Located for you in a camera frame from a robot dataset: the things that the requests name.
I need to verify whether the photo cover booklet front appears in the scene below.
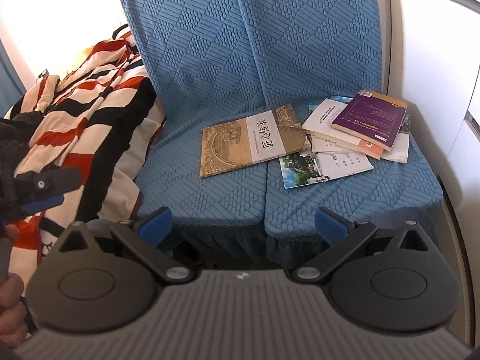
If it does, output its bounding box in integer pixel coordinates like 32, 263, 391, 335
279, 151, 374, 189

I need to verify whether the photo cover booklet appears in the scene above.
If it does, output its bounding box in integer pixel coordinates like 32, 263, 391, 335
308, 95, 352, 115
279, 151, 374, 189

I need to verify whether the white orange cover book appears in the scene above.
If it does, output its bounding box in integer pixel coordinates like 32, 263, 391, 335
301, 97, 386, 160

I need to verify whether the purple cover book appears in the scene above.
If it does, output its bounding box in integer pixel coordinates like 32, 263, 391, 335
330, 89, 408, 151

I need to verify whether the tan landscape cover book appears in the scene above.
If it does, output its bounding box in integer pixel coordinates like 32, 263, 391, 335
199, 104, 309, 178

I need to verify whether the photo cover booklet back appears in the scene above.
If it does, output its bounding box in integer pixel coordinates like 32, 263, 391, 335
308, 95, 352, 115

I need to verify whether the person's left hand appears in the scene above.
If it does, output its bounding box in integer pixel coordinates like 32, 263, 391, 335
0, 223, 29, 347

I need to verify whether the blue curtain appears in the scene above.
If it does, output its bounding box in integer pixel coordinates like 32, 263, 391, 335
0, 42, 26, 116

